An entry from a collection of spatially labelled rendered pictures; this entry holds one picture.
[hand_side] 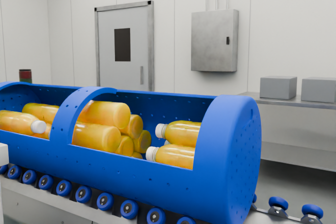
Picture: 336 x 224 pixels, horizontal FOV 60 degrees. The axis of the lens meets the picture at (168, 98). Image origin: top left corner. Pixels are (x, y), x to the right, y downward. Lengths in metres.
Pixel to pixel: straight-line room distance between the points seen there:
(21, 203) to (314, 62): 3.48
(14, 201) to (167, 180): 0.58
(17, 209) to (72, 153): 0.34
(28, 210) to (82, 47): 5.00
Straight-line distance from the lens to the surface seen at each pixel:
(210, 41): 4.02
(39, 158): 0.88
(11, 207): 1.06
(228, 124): 0.56
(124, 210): 0.74
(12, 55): 6.15
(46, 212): 0.94
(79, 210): 0.84
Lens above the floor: 1.31
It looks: 8 degrees down
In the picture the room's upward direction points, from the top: straight up
